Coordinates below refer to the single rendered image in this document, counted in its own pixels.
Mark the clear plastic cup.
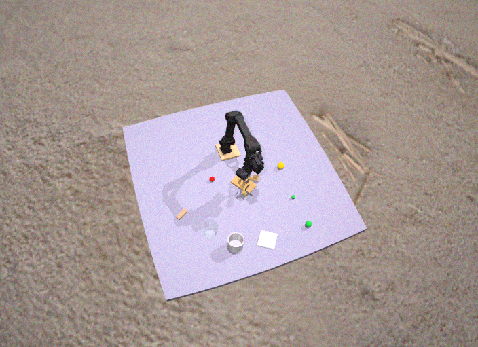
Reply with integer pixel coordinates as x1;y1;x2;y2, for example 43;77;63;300
201;219;219;240

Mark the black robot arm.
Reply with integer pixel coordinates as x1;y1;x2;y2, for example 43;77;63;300
219;111;264;174

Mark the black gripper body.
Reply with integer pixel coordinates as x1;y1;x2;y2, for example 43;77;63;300
236;156;263;180

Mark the white cup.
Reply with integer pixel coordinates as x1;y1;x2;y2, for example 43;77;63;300
227;232;244;253

